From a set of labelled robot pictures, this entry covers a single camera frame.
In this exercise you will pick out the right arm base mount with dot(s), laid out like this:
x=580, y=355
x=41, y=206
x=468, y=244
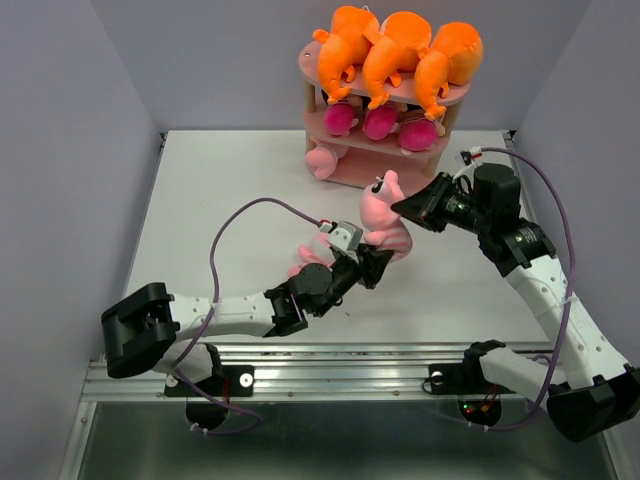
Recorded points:
x=480, y=402

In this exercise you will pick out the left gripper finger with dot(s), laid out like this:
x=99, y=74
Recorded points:
x=372, y=252
x=373, y=270

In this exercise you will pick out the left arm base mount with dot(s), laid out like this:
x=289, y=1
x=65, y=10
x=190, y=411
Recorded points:
x=208, y=408

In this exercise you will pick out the pink three-tier shelf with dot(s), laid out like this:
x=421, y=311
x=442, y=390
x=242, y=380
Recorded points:
x=366, y=158

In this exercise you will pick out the pink plush with face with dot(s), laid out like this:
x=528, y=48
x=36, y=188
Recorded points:
x=316, y=251

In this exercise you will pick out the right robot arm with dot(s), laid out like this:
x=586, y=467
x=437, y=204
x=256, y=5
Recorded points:
x=587, y=386

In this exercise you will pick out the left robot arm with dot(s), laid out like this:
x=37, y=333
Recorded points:
x=151, y=329

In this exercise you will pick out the orange shark plush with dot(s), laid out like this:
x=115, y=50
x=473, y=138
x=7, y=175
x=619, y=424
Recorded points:
x=343, y=47
x=396, y=45

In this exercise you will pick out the boy doll pink pants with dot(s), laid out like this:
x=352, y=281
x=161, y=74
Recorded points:
x=383, y=120
x=340, y=117
x=417, y=133

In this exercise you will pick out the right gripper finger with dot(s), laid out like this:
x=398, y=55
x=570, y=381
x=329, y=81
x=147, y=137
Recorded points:
x=440, y=185
x=417, y=209

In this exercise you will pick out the pink striped plush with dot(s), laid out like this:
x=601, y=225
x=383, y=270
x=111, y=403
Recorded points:
x=384, y=227
x=322, y=160

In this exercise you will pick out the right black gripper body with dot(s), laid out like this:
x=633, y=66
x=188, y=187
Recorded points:
x=457, y=209

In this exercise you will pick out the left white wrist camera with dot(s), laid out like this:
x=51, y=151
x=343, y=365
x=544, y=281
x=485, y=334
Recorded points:
x=342, y=236

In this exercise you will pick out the aluminium rail frame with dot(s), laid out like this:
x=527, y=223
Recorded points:
x=343, y=399

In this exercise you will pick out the plain orange plush toy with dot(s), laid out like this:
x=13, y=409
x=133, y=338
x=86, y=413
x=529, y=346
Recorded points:
x=454, y=56

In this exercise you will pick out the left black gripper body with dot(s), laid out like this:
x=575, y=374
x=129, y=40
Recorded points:
x=345, y=273

